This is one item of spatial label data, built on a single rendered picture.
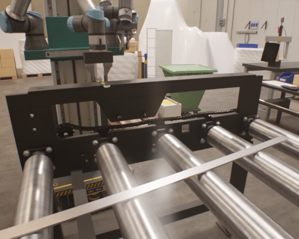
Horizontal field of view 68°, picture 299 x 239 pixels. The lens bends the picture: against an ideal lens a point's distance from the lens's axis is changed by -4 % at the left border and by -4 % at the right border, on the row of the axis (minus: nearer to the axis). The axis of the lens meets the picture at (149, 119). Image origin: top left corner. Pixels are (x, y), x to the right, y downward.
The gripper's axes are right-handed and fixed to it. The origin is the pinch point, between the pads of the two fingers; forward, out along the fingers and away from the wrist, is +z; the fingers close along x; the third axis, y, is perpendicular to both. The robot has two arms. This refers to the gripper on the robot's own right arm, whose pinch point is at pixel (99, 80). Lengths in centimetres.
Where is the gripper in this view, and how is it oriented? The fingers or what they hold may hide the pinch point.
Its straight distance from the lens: 112.3
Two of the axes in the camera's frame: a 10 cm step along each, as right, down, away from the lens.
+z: 0.0, 9.4, 3.5
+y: -3.6, -3.2, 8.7
